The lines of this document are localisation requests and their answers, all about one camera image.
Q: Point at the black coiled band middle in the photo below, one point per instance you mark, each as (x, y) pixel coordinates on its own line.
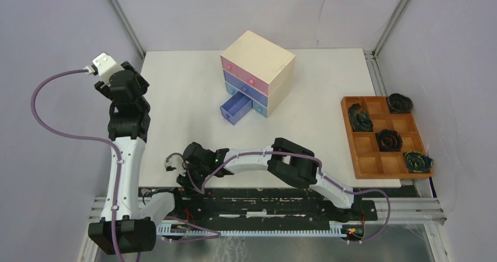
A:
(389, 141)

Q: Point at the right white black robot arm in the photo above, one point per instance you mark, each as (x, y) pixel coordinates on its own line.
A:
(291, 163)

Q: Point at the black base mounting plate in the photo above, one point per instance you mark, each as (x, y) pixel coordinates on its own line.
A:
(264, 209)

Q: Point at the pastel wooden drawer chest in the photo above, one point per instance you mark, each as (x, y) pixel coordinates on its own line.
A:
(260, 69)

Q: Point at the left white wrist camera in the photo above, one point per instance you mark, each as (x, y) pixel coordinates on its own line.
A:
(104, 66)

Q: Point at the black coiled band top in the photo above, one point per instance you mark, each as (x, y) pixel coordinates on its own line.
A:
(399, 104)

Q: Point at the small purple bottom drawer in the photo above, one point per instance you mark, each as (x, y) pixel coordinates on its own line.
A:
(236, 107)

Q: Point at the white slotted cable duct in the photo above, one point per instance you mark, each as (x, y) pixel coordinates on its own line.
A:
(171, 228)

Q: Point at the dark green coiled band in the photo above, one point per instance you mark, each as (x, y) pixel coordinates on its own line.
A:
(359, 119)

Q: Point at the green yellow coiled band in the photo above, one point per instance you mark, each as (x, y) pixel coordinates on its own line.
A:
(417, 162)

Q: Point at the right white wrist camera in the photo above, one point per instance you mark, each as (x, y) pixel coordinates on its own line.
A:
(175, 163)

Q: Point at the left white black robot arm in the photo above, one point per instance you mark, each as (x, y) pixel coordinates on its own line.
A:
(123, 226)

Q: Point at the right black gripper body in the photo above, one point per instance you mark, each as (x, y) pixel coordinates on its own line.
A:
(198, 173)

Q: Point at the orange wooden compartment tray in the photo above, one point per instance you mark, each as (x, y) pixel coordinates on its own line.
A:
(368, 161)

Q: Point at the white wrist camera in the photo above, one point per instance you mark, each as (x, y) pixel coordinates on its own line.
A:
(104, 66)
(175, 163)

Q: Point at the black coiled band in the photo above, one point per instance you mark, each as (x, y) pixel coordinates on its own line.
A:
(389, 141)
(399, 104)

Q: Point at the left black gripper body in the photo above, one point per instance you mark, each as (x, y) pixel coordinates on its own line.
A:
(142, 82)

